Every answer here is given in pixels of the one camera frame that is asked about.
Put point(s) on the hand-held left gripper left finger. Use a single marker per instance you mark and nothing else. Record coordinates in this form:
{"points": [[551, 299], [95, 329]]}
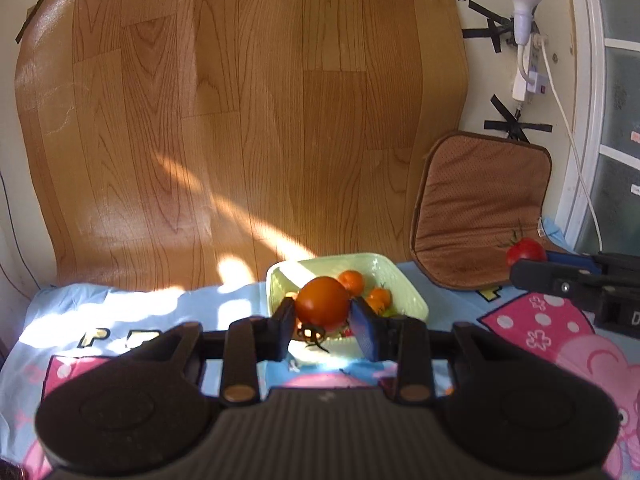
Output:
{"points": [[286, 329]]}

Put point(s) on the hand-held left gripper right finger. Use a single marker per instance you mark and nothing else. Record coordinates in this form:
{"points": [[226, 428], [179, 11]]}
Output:
{"points": [[362, 329]]}

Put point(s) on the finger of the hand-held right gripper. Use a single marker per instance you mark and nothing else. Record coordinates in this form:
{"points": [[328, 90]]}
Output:
{"points": [[570, 259], [550, 277]]}

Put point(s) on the orange tomato with stem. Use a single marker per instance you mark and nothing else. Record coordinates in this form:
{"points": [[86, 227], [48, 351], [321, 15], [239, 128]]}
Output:
{"points": [[378, 299], [322, 300]]}

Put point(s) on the red cherry tomato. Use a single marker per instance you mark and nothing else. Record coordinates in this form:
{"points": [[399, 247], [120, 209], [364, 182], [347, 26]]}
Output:
{"points": [[525, 252]]}

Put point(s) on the light green ceramic bowl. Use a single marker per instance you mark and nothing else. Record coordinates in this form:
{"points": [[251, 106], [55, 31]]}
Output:
{"points": [[401, 285]]}

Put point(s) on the cartoon pig printed blanket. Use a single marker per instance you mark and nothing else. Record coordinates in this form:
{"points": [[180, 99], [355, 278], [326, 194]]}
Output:
{"points": [[525, 332]]}

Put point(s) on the brown seat cushion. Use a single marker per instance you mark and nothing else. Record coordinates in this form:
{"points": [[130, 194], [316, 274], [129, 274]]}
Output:
{"points": [[475, 205]]}

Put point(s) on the black tape strip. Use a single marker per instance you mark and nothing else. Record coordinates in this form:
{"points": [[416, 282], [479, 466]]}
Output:
{"points": [[506, 112], [477, 33], [487, 12], [495, 40], [32, 15], [537, 127]]}

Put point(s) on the white framed glass door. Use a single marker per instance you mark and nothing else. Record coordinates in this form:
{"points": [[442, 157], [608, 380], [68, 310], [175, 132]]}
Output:
{"points": [[615, 100]]}

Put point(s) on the white power strip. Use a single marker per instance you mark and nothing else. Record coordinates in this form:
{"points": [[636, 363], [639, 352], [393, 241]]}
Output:
{"points": [[530, 75]]}

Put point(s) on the wood grain vinyl sheet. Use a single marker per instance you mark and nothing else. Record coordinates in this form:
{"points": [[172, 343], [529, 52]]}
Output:
{"points": [[225, 135]]}

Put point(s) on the dark slab with pink edge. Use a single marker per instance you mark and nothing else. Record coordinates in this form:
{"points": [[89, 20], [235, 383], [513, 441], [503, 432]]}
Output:
{"points": [[9, 472]]}

